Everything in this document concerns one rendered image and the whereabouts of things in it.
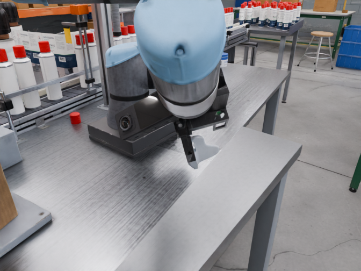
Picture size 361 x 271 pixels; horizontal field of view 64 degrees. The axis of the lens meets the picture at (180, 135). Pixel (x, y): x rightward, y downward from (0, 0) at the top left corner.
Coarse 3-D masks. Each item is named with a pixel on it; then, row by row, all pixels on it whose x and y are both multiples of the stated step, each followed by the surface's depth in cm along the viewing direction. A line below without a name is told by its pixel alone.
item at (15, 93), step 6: (96, 66) 117; (78, 72) 109; (84, 72) 111; (60, 78) 102; (66, 78) 104; (72, 78) 107; (36, 84) 96; (42, 84) 97; (48, 84) 99; (18, 90) 91; (24, 90) 92; (30, 90) 94; (0, 96) 86; (6, 96) 87; (12, 96) 89
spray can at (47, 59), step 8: (40, 48) 97; (48, 48) 98; (40, 56) 98; (48, 56) 98; (40, 64) 99; (48, 64) 99; (48, 72) 100; (56, 72) 102; (48, 80) 101; (48, 88) 103; (56, 88) 104; (48, 96) 104; (56, 96) 105
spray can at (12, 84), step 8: (0, 48) 87; (0, 56) 86; (0, 64) 86; (8, 64) 87; (0, 72) 87; (8, 72) 87; (0, 80) 88; (8, 80) 88; (16, 80) 91; (0, 88) 90; (8, 88) 89; (16, 88) 91; (16, 96) 91; (16, 104) 92; (16, 112) 93; (24, 112) 95
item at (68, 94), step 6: (66, 90) 115; (72, 90) 115; (78, 90) 115; (84, 90) 115; (66, 96) 109; (72, 96) 109; (42, 102) 104; (48, 102) 104; (54, 102) 104; (60, 102) 105; (42, 108) 99; (0, 114) 95; (24, 114) 95; (0, 120) 90; (6, 120) 90
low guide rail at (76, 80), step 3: (75, 78) 118; (78, 78) 119; (66, 81) 114; (69, 81) 115; (72, 81) 116; (75, 81) 118; (78, 81) 119; (60, 84) 112; (63, 84) 113; (66, 84) 114; (69, 84) 115; (72, 84) 116; (63, 87) 113; (39, 90) 105; (42, 90) 106; (45, 90) 106; (39, 93) 105; (42, 93) 106; (45, 93) 107; (21, 96) 99; (39, 96) 105
